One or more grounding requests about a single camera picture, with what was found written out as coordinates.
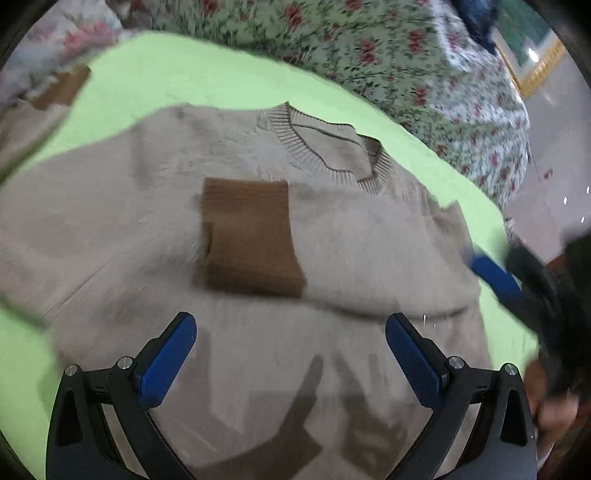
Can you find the beige knit sweater brown cuffs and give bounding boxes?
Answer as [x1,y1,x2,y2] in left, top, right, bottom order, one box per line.
[1,68,491,479]

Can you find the person's right hand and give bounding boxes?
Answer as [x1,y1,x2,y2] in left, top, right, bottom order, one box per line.
[523,360,579,460]

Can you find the red floral green quilt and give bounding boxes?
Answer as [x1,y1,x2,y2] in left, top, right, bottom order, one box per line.
[112,1,531,207]

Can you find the dark blue garment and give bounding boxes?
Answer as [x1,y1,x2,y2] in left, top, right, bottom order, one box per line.
[451,0,502,54]

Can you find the light green bed sheet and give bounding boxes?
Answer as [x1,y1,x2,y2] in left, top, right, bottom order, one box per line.
[0,32,541,462]

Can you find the pink floral pillow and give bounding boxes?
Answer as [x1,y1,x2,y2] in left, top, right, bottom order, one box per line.
[1,1,130,106]

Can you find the gold picture frame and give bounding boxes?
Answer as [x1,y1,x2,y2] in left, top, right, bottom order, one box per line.
[497,39,567,100]

